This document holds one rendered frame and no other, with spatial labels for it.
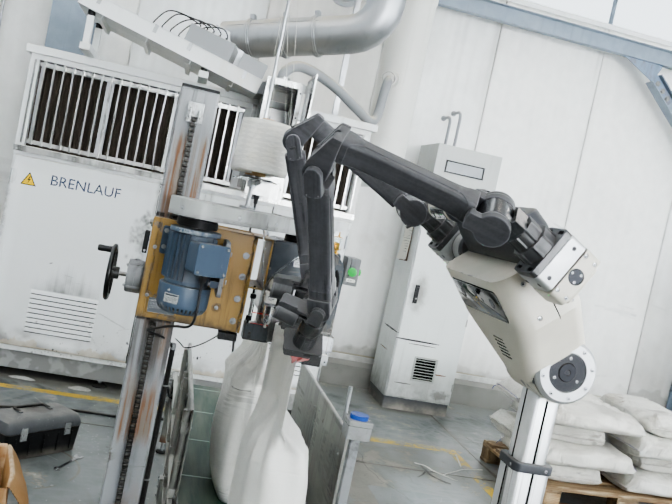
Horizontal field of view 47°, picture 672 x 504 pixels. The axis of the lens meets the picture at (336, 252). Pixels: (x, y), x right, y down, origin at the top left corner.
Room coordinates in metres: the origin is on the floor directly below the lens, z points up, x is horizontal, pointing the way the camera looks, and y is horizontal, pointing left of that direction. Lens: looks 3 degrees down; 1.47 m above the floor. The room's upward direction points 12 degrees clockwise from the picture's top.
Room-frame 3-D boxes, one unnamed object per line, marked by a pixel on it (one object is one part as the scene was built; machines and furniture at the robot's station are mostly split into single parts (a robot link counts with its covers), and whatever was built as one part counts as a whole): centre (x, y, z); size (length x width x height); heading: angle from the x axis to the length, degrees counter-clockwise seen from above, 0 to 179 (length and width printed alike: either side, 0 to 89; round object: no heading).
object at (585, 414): (4.72, -1.71, 0.56); 0.66 x 0.42 x 0.15; 102
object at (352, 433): (2.41, -0.18, 0.81); 0.08 x 0.08 x 0.06; 12
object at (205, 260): (2.17, 0.35, 1.25); 0.10 x 0.08 x 0.12; 127
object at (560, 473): (4.90, -1.61, 0.20); 0.66 x 0.44 x 0.12; 12
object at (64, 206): (5.57, 1.13, 1.05); 2.28 x 1.16 x 2.09; 102
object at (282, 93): (4.88, 0.55, 1.82); 0.51 x 0.27 x 0.71; 12
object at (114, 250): (2.42, 0.69, 1.13); 0.18 x 0.11 x 0.18; 12
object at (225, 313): (2.49, 0.44, 1.18); 0.34 x 0.25 x 0.31; 102
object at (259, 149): (2.29, 0.27, 1.61); 0.17 x 0.17 x 0.17
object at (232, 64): (4.93, 1.07, 2.38); 1.53 x 0.53 x 0.61; 102
